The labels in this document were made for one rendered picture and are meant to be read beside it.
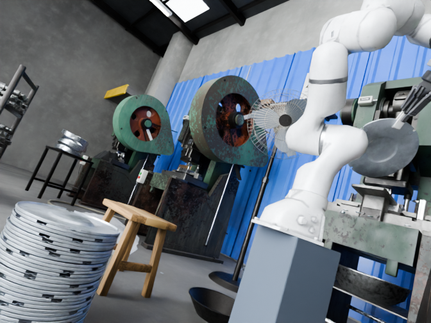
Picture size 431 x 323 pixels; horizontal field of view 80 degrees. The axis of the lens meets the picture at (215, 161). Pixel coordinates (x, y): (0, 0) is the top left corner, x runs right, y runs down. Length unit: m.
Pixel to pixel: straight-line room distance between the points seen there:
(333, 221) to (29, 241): 1.20
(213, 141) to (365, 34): 1.67
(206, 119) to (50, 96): 5.33
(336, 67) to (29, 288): 0.96
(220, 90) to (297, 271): 1.86
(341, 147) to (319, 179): 0.12
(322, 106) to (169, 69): 5.78
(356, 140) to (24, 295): 0.96
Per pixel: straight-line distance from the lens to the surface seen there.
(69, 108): 7.19
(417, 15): 1.02
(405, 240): 1.33
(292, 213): 0.77
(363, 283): 1.43
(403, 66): 3.46
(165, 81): 6.36
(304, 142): 0.90
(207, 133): 2.24
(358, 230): 1.37
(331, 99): 0.84
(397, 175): 1.57
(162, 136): 4.01
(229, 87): 2.45
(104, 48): 7.72
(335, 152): 0.86
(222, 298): 1.50
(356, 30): 0.85
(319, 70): 0.83
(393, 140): 1.35
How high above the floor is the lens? 0.43
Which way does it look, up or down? 11 degrees up
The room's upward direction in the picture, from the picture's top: 20 degrees clockwise
